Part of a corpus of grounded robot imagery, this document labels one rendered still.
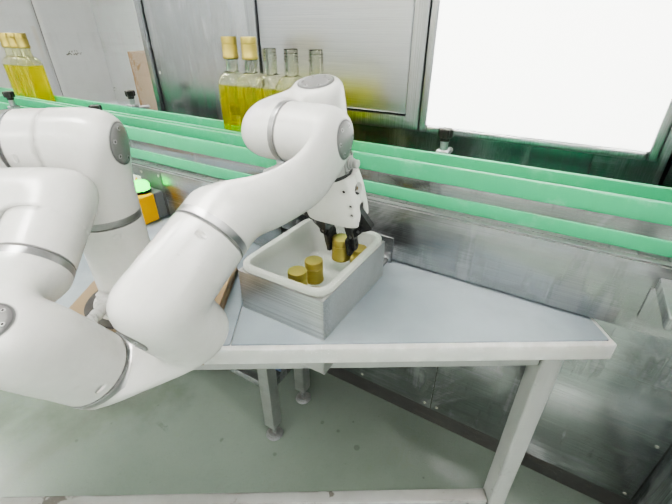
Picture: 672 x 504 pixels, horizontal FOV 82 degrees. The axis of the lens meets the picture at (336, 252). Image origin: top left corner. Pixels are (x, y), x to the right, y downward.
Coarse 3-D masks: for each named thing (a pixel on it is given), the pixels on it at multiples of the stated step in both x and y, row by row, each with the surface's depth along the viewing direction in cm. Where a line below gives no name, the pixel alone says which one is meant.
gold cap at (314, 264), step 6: (306, 258) 70; (312, 258) 70; (318, 258) 70; (306, 264) 69; (312, 264) 69; (318, 264) 69; (312, 270) 69; (318, 270) 70; (312, 276) 70; (318, 276) 70; (312, 282) 71; (318, 282) 71
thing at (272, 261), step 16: (304, 224) 77; (272, 240) 71; (288, 240) 73; (304, 240) 78; (320, 240) 80; (368, 240) 74; (256, 256) 66; (272, 256) 70; (288, 256) 74; (304, 256) 79; (320, 256) 80; (368, 256) 67; (256, 272) 62; (272, 272) 71; (336, 272) 74; (304, 288) 58; (320, 288) 58
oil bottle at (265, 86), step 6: (258, 78) 83; (264, 78) 82; (270, 78) 82; (276, 78) 82; (258, 84) 83; (264, 84) 82; (270, 84) 82; (258, 90) 84; (264, 90) 83; (270, 90) 82; (258, 96) 84; (264, 96) 84
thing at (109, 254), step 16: (128, 224) 57; (144, 224) 61; (96, 240) 56; (112, 240) 56; (128, 240) 58; (144, 240) 60; (96, 256) 57; (112, 256) 57; (128, 256) 58; (96, 272) 59; (112, 272) 58; (96, 304) 60; (96, 320) 58
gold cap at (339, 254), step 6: (336, 234) 71; (342, 234) 71; (336, 240) 69; (342, 240) 69; (336, 246) 69; (342, 246) 69; (336, 252) 70; (342, 252) 70; (336, 258) 71; (342, 258) 70; (348, 258) 71
